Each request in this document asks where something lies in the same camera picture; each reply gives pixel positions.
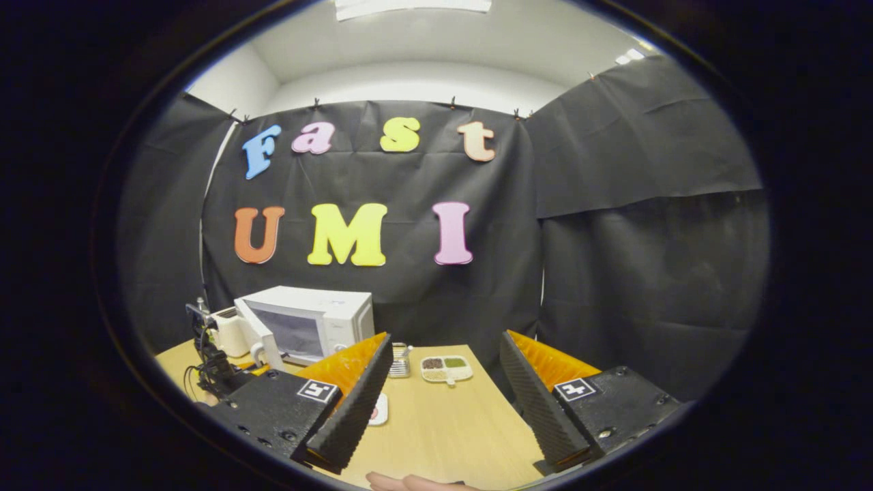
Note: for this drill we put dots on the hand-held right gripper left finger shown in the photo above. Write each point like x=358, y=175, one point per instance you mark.
x=354, y=409

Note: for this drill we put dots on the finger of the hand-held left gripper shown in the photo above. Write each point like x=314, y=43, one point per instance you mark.
x=252, y=369

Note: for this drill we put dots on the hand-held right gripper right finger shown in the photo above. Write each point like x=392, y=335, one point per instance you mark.
x=539, y=402

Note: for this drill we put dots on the white plate of pink food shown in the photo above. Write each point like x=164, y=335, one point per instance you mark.
x=380, y=411

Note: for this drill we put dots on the white microwave oven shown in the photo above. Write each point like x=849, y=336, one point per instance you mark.
x=341, y=314

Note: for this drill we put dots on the white toaster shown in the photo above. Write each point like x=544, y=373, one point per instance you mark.
x=230, y=331

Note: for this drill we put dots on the metal mesh basket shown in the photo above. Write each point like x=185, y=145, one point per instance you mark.
x=400, y=361

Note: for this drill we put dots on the white divided grain dish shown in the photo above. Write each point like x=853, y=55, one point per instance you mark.
x=447, y=368

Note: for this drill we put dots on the black backdrop cloth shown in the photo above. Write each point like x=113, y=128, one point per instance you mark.
x=614, y=273

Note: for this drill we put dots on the small ceiling light panel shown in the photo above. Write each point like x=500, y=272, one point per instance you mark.
x=629, y=56

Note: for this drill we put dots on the long ceiling light panel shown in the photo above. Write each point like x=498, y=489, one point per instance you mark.
x=409, y=7

